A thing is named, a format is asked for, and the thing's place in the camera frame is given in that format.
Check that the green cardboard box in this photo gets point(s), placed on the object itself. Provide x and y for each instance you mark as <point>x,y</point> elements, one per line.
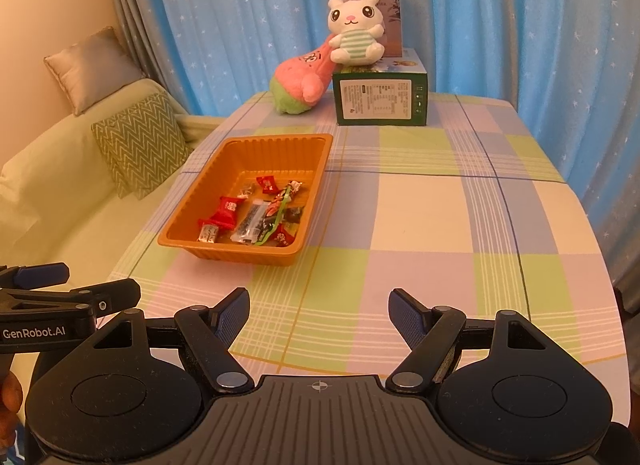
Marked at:
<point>380,100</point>

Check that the pink green starfish plush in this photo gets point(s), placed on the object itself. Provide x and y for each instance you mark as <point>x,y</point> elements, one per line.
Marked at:
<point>295,80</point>

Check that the orange plastic tray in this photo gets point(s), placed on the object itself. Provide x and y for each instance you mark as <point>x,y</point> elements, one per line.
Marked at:
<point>260,155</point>

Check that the blue star curtain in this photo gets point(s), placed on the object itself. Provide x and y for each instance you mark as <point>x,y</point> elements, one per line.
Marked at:
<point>240,20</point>

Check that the grey cushion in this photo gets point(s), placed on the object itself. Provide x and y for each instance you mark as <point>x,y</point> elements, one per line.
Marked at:
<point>90,70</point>

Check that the red silver twist candy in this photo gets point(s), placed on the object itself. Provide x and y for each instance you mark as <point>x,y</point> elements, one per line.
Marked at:
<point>267,184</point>

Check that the clear black snack bar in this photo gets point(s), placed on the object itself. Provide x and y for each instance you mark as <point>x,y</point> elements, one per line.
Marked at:
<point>249,224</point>

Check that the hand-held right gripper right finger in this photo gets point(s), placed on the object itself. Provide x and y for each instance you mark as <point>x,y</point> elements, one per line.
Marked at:
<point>407,312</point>

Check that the green zigzag cushion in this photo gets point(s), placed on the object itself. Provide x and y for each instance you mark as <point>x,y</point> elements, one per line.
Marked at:
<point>140,140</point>
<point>137,192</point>

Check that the person's left hand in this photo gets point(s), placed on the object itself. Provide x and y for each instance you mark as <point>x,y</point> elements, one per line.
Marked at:
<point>10,410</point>

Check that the green candy packet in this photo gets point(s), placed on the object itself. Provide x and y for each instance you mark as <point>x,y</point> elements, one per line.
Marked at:
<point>280,205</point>

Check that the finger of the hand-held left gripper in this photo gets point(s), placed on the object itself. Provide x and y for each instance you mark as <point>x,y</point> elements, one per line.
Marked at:
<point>120,295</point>
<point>42,272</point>

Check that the grey tall cardboard box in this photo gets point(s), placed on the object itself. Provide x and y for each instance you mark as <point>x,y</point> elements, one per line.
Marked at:
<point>392,20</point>

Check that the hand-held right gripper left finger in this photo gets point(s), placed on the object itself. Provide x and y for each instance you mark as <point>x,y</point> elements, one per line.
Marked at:
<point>232,312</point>

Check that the yellow green snack packet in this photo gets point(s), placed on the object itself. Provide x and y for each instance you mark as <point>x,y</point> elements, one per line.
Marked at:
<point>267,234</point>

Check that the large red snack packet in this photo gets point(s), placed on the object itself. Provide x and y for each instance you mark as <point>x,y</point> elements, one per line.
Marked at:
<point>227,210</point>

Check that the small clear candy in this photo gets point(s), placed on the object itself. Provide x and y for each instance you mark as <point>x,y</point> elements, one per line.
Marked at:
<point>246,191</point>

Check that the light green sofa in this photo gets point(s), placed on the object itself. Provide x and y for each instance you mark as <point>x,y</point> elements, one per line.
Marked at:
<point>60,205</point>

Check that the small red candy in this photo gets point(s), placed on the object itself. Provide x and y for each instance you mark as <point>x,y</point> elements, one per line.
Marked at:
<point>285,235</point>

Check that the red white candy packet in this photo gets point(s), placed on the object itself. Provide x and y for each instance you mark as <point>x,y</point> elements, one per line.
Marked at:
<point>207,234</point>

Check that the white rabbit plush toy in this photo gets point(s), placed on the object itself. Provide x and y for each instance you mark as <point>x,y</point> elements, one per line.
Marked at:
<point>355,15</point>

